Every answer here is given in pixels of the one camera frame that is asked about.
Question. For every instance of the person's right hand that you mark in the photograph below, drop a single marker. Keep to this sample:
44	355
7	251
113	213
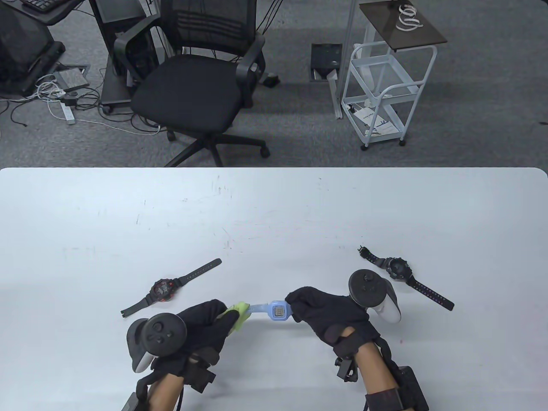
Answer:
329	312

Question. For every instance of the person's left hand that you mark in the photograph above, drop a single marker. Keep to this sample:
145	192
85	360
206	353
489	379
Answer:
205	329

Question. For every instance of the green microfibre cloth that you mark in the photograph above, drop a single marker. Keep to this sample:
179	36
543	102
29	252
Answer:
239	314

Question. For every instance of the grey white hand controller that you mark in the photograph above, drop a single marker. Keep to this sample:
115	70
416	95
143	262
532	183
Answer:
368	289
160	336

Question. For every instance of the light blue watch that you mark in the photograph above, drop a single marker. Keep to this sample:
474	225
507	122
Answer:
279	311

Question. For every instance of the black red watch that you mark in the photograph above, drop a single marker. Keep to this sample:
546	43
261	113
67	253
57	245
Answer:
162	290

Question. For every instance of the person's left forearm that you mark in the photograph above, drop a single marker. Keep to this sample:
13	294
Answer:
165	394

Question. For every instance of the person's right forearm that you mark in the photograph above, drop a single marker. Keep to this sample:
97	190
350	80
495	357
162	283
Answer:
379	372

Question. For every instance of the white paper sheet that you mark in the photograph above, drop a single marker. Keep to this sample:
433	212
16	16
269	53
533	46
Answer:
372	122

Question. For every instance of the black floor adapter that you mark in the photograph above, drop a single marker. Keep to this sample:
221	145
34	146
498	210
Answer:
271	80

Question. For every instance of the black mesh office chair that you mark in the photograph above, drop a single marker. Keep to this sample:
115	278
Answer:
188	90

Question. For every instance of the white rolling cart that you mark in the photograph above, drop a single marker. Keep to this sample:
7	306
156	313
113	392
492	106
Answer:
372	70
411	38

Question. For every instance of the white power strip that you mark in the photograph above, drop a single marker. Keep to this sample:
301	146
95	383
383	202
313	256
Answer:
67	113

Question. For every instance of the open black floor box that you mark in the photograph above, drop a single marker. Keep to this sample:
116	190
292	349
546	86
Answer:
325	55

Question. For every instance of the black rolling computer stand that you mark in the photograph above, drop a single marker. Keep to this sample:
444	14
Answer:
111	90

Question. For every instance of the grey floor plate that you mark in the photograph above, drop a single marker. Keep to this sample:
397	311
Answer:
70	77

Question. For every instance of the black machine base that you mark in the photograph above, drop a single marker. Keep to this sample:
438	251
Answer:
17	43

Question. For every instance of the black desk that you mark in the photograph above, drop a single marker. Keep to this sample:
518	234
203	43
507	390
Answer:
55	15

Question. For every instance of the black keyboard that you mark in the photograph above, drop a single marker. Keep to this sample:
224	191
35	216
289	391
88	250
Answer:
40	4

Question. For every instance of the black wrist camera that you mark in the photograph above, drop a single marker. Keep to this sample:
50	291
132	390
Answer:
346	369
201	374

